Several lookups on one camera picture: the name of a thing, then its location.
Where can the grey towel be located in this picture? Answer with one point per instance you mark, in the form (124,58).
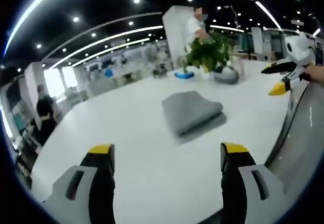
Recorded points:
(192,112)

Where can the grey round plant pot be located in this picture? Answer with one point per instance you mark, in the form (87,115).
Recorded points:
(226,75)

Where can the person's right hand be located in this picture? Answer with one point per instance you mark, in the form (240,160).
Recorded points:
(316,73)

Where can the white square pillar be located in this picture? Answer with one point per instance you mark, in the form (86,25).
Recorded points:
(176,37)

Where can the green potted plant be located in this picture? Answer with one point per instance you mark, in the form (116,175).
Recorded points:
(207,53)

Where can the blue shallow dish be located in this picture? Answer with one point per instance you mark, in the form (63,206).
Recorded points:
(184,75)

